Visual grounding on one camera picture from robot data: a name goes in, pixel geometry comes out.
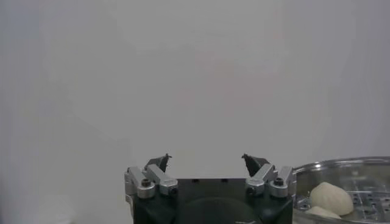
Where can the stainless steel steamer basket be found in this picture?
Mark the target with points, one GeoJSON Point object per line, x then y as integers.
{"type": "Point", "coordinates": [335, 166]}

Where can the white steamed baozi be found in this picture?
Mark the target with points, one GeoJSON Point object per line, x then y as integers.
{"type": "Point", "coordinates": [330, 198]}
{"type": "Point", "coordinates": [323, 212]}

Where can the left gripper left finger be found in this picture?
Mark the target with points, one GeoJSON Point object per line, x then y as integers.
{"type": "Point", "coordinates": [161, 179]}

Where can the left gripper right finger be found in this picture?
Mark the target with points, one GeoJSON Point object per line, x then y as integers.
{"type": "Point", "coordinates": [259, 178]}

